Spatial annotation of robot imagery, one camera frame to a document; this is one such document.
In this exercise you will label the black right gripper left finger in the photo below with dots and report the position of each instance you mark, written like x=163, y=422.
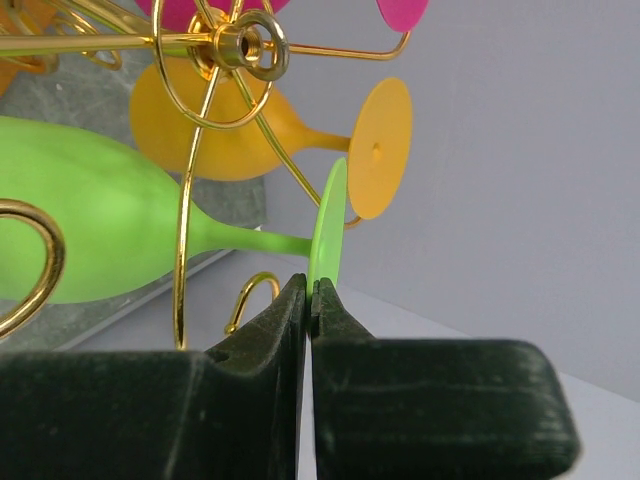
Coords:
x=229, y=412

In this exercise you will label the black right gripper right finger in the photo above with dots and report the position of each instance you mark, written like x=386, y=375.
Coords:
x=432, y=408

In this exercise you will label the green plastic goblet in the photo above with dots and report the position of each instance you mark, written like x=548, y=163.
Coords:
x=118, y=211

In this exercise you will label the orange plastic goblet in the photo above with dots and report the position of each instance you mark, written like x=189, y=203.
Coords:
x=377, y=150

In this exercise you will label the pink plastic goblet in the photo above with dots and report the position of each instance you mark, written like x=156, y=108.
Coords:
x=400, y=15

